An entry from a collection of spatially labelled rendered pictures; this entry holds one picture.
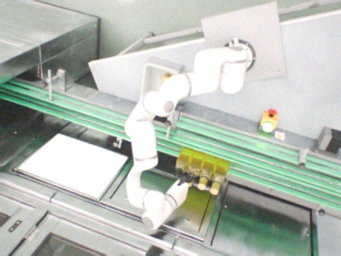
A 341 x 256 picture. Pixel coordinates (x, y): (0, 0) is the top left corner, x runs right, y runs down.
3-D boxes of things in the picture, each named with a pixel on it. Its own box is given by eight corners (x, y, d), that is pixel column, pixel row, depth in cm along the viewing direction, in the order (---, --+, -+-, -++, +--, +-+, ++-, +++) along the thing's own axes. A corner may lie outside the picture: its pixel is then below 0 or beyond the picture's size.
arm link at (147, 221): (133, 195, 122) (154, 200, 116) (151, 180, 130) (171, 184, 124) (141, 228, 127) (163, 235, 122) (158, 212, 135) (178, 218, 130)
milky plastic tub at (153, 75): (145, 96, 179) (138, 103, 172) (151, 56, 167) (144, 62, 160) (176, 105, 176) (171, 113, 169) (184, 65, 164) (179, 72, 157)
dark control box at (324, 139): (317, 139, 161) (317, 148, 154) (323, 125, 157) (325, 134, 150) (335, 144, 160) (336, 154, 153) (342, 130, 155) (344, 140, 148)
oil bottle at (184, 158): (186, 146, 171) (173, 171, 154) (188, 137, 168) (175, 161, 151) (196, 149, 170) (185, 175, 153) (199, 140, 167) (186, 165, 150)
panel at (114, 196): (57, 136, 182) (14, 173, 155) (57, 131, 181) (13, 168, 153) (219, 191, 166) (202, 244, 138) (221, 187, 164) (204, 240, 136)
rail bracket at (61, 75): (65, 85, 189) (39, 103, 171) (65, 57, 180) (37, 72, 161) (73, 88, 188) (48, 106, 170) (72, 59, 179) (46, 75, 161)
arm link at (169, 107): (176, 72, 126) (140, 77, 121) (193, 74, 114) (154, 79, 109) (180, 108, 130) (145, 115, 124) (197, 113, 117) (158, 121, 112)
